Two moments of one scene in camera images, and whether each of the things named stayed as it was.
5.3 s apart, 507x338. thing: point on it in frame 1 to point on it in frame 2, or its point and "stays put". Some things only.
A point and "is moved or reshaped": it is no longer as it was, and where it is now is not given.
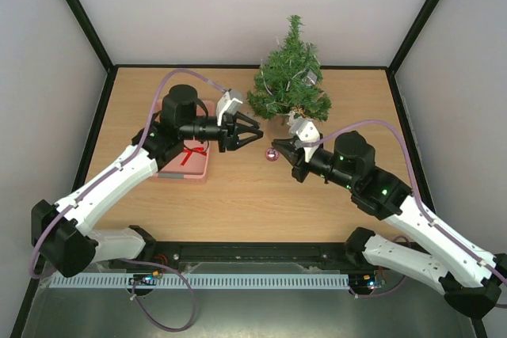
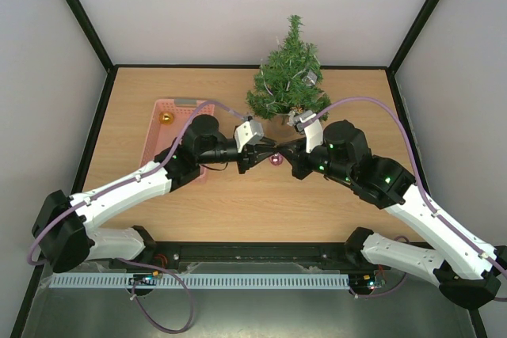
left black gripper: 230,130 to 251,153
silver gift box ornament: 310,78 stays put
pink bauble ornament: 272,154 is moved or reshaped
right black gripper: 300,161 stays put
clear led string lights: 291,80 stays put
